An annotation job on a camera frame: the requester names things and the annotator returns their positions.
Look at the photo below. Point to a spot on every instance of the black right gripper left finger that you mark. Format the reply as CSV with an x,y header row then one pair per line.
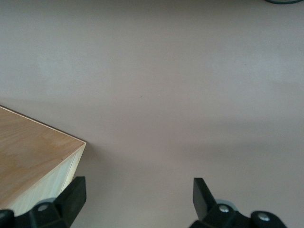
x,y
61,209

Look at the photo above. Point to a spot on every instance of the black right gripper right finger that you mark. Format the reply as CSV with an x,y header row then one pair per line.
x,y
206,209

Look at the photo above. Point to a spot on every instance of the wooden drawer cabinet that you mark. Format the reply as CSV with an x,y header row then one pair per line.
x,y
31,147

